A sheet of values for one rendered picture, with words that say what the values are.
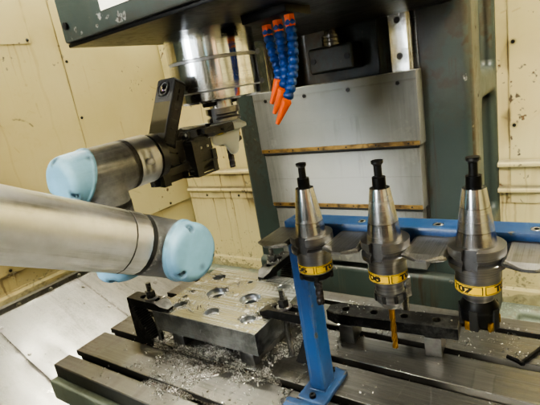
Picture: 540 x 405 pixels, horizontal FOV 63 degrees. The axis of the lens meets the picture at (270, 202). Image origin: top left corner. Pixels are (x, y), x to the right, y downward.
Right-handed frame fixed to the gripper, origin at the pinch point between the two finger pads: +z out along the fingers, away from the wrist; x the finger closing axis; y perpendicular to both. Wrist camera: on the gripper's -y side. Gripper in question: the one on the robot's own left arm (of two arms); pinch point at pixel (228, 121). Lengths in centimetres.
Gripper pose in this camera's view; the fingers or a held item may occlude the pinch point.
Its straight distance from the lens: 85.9
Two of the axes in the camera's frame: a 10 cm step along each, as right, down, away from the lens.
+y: 1.7, 9.5, 2.7
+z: 5.7, -3.1, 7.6
